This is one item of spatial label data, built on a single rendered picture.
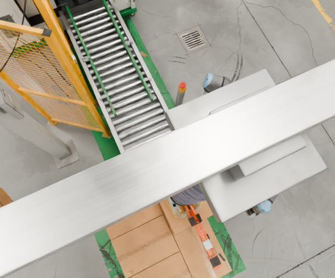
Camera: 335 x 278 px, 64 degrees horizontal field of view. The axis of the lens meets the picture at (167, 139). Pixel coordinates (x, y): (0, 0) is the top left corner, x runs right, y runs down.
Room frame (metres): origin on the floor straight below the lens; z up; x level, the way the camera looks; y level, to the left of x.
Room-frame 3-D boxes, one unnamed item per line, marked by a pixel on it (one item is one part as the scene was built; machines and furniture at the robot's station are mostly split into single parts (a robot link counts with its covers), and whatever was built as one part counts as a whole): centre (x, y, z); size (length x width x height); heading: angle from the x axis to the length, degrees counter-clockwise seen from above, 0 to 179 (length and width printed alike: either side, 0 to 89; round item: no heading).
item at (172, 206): (0.16, -0.11, 1.08); 0.34 x 0.10 x 0.05; 35
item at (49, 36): (0.96, 1.18, 1.05); 0.87 x 0.10 x 2.10; 86
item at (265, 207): (0.15, -0.65, 1.82); 0.09 x 0.08 x 0.11; 150
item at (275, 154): (0.21, -0.19, 2.91); 0.16 x 0.16 x 0.10; 34
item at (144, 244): (-0.20, -0.11, 0.34); 1.20 x 1.00 x 0.40; 34
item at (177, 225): (0.21, -0.19, 0.74); 0.60 x 0.40 x 0.40; 35
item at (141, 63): (1.68, 0.41, 0.50); 2.31 x 0.05 x 0.19; 34
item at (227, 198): (0.21, -0.19, 2.85); 0.30 x 0.30 x 0.05; 34
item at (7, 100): (0.64, 1.20, 1.62); 0.20 x 0.05 x 0.30; 34
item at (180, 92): (1.29, -0.07, 0.50); 0.07 x 0.07 x 1.00; 34
